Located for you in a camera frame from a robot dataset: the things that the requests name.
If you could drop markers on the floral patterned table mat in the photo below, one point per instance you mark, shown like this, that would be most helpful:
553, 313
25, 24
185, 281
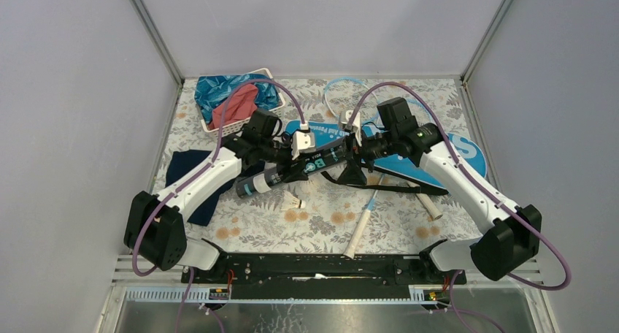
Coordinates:
399, 223

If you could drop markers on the white perforated plastic basket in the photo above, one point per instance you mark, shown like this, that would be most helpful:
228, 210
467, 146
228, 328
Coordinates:
238, 125

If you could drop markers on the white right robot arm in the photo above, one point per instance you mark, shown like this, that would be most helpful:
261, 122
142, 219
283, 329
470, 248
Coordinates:
507, 229

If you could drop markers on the salmon pink towel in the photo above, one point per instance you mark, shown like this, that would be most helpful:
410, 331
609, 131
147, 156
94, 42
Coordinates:
241, 106

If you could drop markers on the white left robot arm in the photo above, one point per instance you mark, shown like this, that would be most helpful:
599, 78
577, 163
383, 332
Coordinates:
156, 224

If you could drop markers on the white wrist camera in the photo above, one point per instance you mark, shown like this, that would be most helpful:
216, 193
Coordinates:
350, 122
302, 142

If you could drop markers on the white feather shuttlecock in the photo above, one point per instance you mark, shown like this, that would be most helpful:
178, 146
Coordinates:
290, 201

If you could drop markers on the blue racket cover bag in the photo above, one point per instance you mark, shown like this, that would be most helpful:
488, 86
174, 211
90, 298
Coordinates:
467, 149

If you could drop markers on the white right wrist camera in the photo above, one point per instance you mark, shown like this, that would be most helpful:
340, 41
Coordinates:
350, 122

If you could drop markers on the teal leaf-patterned cloth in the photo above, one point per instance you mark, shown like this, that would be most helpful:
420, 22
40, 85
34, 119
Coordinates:
211, 91

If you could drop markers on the navy blue cloth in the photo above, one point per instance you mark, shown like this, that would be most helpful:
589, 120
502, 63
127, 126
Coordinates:
182, 162

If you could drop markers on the black shuttlecock tube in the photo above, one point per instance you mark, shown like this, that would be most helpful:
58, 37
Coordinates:
300, 169

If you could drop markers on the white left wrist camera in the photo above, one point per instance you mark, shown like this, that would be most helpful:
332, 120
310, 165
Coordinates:
302, 142

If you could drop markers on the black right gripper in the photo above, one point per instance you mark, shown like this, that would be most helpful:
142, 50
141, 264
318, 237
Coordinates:
352, 174

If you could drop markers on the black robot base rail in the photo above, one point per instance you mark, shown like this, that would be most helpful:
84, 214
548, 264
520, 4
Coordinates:
322, 276

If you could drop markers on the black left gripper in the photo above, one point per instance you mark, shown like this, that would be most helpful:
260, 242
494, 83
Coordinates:
295, 173

